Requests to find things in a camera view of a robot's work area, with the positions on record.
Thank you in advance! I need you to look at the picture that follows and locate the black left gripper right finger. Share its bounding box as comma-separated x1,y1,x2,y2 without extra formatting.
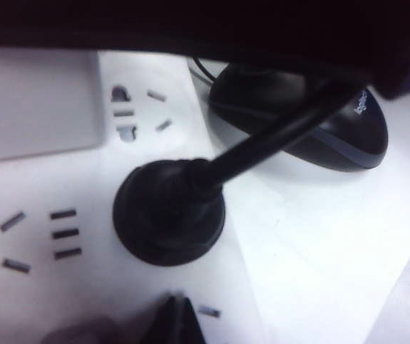
178,295,206,344

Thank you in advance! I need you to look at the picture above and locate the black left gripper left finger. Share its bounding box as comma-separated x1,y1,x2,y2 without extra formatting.
146,294,180,344

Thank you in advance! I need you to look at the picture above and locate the white power strip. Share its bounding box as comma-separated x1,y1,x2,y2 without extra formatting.
0,48,267,344

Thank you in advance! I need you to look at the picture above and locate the white charger block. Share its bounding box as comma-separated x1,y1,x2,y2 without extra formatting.
0,49,106,164

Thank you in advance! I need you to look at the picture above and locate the black and gray mouse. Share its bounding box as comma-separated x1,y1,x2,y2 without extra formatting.
208,62,388,173

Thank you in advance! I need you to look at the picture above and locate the black ASUS monitor with stand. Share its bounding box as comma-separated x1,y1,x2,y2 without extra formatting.
0,0,410,102

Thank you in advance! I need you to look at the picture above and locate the black power plug with cable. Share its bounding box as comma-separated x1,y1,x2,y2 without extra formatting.
112,70,374,268

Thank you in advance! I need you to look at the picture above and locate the thin black mouse cable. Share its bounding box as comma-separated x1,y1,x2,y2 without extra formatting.
189,57,220,87

